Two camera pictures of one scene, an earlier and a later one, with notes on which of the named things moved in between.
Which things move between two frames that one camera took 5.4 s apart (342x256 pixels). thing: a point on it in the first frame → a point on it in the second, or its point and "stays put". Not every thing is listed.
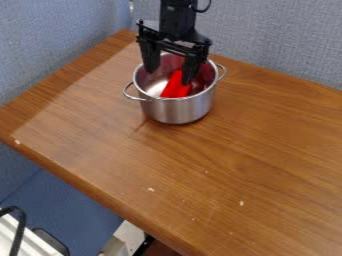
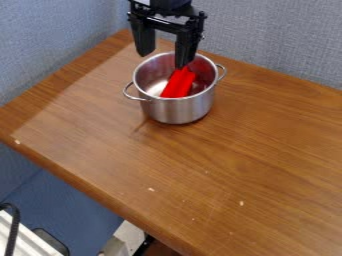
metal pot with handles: [176, 110] stays put
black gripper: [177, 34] → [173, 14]
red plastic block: [175, 88] stays put
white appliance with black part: [36, 242] stays put
